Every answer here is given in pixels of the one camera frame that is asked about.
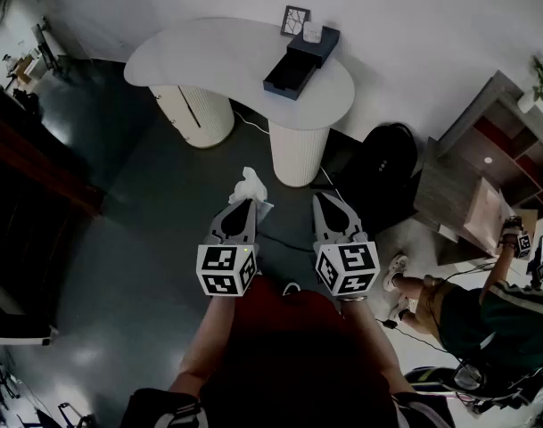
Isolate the white tissue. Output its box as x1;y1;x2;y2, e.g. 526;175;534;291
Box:
227;166;275;220

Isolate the grey wooden shelf cabinet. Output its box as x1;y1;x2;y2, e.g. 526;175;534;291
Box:
413;70;543;259

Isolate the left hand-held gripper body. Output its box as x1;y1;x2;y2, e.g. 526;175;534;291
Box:
195;197;260;299

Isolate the person's black striped sleeve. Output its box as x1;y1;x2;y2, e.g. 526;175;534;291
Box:
391;391;455;428
119;387;205;428

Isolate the white cable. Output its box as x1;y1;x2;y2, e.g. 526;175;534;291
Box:
232;108;343;196

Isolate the person's black striped left sleeve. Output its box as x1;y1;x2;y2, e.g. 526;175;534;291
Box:
119;387;205;428

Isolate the dark wooden cabinet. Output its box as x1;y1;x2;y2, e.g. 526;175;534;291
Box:
0;73;105;329

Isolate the person's red top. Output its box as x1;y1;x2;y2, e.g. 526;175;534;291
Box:
199;276;399;428

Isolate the dark picture frame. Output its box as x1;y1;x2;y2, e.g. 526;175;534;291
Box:
280;4;312;38

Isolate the black floor cable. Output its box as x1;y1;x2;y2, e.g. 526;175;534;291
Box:
256;231;317;253

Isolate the black backpack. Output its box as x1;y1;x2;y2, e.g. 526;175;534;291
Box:
336;122;422;236

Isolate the dark teal drawer box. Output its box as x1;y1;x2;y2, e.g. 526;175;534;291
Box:
262;24;342;102

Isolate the potted green plant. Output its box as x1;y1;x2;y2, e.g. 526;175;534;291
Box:
516;51;543;114

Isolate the person's left forearm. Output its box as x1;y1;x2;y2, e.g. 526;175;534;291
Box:
168;292;237;394

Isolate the person's black striped right sleeve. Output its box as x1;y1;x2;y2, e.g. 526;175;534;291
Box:
391;391;455;428

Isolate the person's right forearm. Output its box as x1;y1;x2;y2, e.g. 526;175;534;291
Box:
340;300;415;397

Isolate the white table with fluted legs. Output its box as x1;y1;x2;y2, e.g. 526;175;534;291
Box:
122;16;356;189

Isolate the white tooth-shaped container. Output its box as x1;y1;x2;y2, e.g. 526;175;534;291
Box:
301;21;325;44

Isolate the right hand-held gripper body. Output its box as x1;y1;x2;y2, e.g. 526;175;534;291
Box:
312;192;382;301

